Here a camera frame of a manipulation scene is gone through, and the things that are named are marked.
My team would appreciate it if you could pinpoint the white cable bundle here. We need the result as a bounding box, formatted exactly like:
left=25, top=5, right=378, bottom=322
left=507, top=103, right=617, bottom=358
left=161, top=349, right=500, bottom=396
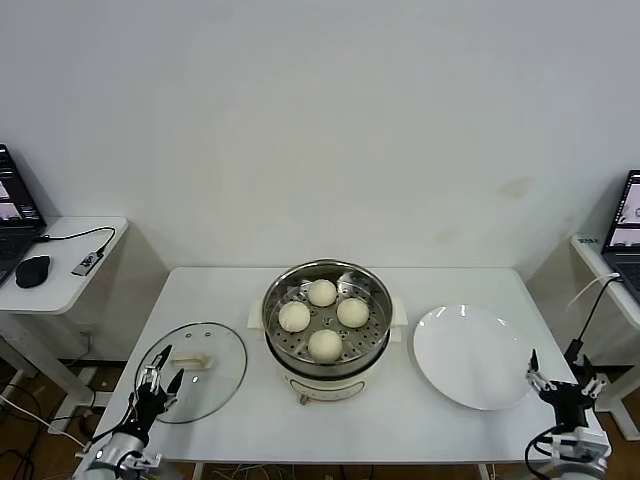
left=209, top=463, right=301, bottom=480

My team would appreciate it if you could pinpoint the black usb cable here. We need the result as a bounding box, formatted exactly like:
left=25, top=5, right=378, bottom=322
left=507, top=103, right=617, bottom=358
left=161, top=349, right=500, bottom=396
left=37, top=227, right=118, bottom=254

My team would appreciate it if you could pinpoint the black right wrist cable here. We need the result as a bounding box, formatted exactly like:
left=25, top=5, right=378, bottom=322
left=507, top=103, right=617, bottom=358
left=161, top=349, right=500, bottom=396
left=523, top=427, right=557, bottom=469

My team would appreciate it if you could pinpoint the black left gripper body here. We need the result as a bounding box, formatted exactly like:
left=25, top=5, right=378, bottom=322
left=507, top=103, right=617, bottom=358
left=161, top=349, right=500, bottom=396
left=129, top=381, right=170, bottom=435

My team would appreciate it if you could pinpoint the black cable with power adapter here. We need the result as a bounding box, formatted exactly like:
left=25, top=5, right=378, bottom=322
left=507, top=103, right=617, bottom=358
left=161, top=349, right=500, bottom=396
left=564, top=277, right=626, bottom=371

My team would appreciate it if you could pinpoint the black open laptop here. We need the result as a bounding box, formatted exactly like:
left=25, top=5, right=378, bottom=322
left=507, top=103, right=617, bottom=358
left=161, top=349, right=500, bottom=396
left=0, top=143, right=49, bottom=289
left=602, top=169, right=640, bottom=306

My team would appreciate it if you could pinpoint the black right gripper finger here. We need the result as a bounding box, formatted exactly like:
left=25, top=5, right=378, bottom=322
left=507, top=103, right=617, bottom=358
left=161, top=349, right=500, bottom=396
left=581, top=355, right=609, bottom=399
left=525, top=349, right=557, bottom=397

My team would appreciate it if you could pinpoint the round glass pot lid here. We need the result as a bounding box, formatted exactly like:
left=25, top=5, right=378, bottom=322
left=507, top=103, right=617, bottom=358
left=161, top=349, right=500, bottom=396
left=134, top=321, right=250, bottom=424

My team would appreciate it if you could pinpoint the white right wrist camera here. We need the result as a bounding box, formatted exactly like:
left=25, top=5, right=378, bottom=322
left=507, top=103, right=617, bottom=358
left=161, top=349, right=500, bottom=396
left=552, top=432, right=609, bottom=459

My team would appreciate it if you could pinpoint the round white plate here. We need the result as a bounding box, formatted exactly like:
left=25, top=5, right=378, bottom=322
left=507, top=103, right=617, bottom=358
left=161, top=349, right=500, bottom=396
left=412, top=304, right=537, bottom=412

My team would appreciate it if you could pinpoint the perforated steel steamer basket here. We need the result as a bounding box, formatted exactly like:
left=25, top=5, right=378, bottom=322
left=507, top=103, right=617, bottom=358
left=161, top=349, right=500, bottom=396
left=263, top=258, right=395, bottom=376

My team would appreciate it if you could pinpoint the white steamed baozi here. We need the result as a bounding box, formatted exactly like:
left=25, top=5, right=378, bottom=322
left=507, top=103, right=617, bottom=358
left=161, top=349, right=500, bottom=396
left=336, top=297, right=371, bottom=330
left=306, top=278, right=337, bottom=308
left=277, top=301, right=312, bottom=334
left=307, top=328, right=344, bottom=364

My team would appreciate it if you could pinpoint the silver usb hub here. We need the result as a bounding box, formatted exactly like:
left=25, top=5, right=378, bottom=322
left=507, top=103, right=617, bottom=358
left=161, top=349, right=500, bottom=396
left=71, top=248, right=106, bottom=276

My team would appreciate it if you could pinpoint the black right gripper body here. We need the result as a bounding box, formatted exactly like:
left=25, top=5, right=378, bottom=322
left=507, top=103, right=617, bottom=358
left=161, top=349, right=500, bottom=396
left=538, top=381, right=595, bottom=430

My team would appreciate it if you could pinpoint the cream electric cooker pot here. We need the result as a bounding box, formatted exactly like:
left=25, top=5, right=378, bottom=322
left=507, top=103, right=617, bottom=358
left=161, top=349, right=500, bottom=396
left=248, top=294, right=407, bottom=407

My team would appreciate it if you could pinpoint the black computer mouse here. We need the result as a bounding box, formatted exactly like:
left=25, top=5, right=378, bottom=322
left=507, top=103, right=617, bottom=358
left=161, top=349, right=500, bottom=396
left=14, top=254, right=52, bottom=289

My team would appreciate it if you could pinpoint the white laptop cable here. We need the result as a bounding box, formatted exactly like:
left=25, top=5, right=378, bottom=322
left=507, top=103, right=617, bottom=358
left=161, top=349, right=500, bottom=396
left=569, top=272, right=624, bottom=311

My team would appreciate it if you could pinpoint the white side table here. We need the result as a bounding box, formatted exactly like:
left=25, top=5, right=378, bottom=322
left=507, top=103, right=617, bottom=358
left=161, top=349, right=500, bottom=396
left=569, top=233, right=640, bottom=441
left=0, top=216, right=130, bottom=436

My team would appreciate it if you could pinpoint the black floor cable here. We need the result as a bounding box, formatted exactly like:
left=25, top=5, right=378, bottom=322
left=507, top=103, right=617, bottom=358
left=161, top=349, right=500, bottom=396
left=0, top=382, right=46, bottom=416

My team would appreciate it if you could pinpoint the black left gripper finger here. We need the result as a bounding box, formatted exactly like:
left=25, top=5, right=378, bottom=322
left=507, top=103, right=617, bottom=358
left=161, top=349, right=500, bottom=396
left=139, top=345, right=174, bottom=389
left=164, top=368, right=185, bottom=404

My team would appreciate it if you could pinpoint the white floor cable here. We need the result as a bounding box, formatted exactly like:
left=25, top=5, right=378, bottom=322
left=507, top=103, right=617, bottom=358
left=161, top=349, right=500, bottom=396
left=0, top=389, right=94, bottom=451

